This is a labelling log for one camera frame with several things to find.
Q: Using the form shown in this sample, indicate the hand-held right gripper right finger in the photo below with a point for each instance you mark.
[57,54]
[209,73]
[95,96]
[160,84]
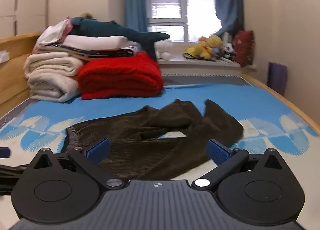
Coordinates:
[219,153]

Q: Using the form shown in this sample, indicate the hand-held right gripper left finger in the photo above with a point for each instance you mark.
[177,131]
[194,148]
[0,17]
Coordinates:
[98,149]

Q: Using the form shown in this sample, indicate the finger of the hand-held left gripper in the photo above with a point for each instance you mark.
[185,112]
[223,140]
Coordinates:
[4,152]
[10,173]

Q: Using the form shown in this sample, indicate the blue white printed bed sheet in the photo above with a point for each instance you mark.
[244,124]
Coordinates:
[112,110]

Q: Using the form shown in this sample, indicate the grey mattress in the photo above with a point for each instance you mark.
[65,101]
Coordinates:
[207,80]

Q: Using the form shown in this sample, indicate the red folded blanket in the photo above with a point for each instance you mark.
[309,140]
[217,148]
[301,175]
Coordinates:
[120,77]

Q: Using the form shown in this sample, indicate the cream folded blanket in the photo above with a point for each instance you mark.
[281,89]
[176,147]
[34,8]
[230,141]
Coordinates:
[50,75]

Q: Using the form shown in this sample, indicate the window sill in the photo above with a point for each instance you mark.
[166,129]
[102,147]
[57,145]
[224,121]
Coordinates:
[200,64]

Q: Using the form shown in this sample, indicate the white box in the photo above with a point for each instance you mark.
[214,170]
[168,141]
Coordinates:
[3,56]

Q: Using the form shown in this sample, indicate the dark patterned folded blanket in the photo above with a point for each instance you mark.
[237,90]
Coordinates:
[110,53]

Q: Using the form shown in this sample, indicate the black white plush toy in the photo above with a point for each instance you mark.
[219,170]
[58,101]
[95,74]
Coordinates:
[228,49]

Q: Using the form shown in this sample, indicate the white folded duvet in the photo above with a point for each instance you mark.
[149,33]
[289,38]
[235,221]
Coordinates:
[100,41]

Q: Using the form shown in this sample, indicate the yellow plush toy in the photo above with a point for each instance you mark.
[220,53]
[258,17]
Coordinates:
[212,42]

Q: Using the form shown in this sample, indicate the teal shark plush toy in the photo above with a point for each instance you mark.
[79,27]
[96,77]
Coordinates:
[100,29]

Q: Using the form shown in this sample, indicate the white folded cloth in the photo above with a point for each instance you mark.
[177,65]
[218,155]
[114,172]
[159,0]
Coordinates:
[51,34]

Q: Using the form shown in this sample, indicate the pink cloth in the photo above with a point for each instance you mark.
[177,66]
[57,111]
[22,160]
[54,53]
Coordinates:
[67,26]

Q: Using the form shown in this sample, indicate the tan plush toy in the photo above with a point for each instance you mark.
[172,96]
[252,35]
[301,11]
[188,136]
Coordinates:
[87,16]

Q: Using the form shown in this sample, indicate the white wardrobe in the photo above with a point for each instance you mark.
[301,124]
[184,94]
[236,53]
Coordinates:
[25,2]

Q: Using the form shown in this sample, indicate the blue curtain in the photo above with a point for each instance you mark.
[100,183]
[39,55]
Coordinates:
[227,0]
[135,0]

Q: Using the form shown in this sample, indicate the window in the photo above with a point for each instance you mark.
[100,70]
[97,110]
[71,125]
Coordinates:
[170,7]

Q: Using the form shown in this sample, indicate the wooden bed frame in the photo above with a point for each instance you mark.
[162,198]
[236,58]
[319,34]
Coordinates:
[15,75]

